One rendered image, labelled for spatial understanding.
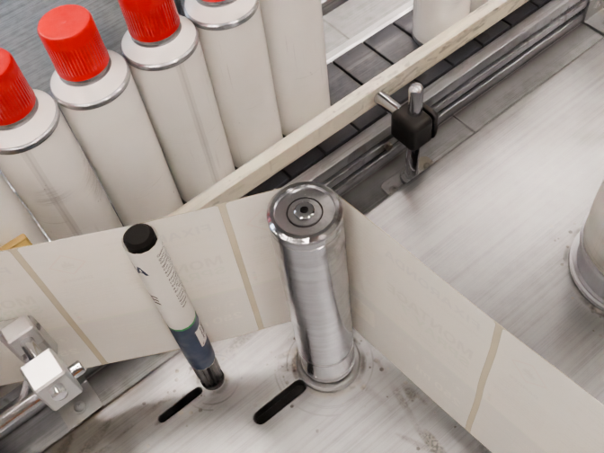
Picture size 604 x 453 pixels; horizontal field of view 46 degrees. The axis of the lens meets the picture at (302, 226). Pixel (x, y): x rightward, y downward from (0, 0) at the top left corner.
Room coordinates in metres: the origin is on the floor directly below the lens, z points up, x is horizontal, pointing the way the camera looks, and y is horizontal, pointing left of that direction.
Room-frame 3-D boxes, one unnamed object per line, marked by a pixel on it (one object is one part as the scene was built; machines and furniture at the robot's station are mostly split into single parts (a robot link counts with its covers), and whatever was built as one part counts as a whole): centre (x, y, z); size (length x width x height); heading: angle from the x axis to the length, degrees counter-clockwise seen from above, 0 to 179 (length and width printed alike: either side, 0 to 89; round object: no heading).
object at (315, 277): (0.20, 0.00, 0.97); 0.05 x 0.05 x 0.19
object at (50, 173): (0.33, 0.16, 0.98); 0.05 x 0.05 x 0.20
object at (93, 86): (0.36, 0.12, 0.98); 0.05 x 0.05 x 0.20
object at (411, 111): (0.39, -0.11, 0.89); 0.03 x 0.03 x 0.12; 31
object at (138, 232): (0.21, 0.08, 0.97); 0.02 x 0.02 x 0.19
